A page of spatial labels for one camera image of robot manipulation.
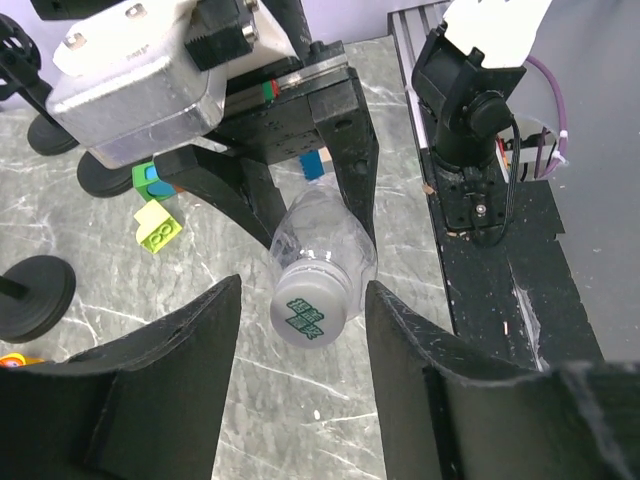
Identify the black clamp stand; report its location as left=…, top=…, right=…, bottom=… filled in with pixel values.
left=76, top=152, right=141, bottom=198
left=1, top=14, right=79, bottom=156

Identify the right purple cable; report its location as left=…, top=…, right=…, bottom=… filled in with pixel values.
left=524, top=54, right=571, bottom=180

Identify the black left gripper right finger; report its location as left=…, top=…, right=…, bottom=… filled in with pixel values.
left=365, top=281, right=639, bottom=479

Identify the black clamp stand front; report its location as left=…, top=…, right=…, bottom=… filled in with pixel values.
left=76, top=152, right=141, bottom=198

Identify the yellow orange toy block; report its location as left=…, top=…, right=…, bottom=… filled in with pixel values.
left=0, top=352, right=44, bottom=368

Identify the lime green toy brick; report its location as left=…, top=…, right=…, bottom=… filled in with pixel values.
left=134, top=200, right=182, bottom=254

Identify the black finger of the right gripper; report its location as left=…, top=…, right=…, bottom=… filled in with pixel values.
left=154, top=147, right=286, bottom=248
left=308, top=67, right=379, bottom=240

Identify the colourful toy brick stack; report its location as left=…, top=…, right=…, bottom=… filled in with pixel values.
left=132, top=160, right=183, bottom=202

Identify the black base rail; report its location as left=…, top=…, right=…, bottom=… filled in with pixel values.
left=427, top=181, right=603, bottom=370

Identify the black clamp stand rear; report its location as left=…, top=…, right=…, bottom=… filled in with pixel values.
left=1, top=14, right=79, bottom=156

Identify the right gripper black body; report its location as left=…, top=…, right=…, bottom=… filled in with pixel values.
left=184, top=0, right=361, bottom=169

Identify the black microphone stand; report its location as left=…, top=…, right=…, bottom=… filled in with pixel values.
left=1, top=255, right=76, bottom=344

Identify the aluminium frame rail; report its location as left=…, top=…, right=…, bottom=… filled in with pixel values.
left=388, top=1, right=449, bottom=150

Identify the blue beige toy brick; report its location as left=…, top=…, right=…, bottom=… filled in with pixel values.
left=299, top=147, right=333, bottom=181

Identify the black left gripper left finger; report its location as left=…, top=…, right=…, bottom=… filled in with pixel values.
left=1, top=275, right=242, bottom=479

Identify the clear bottle green-print white cap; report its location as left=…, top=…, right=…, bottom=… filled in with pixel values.
left=270, top=173, right=378, bottom=349

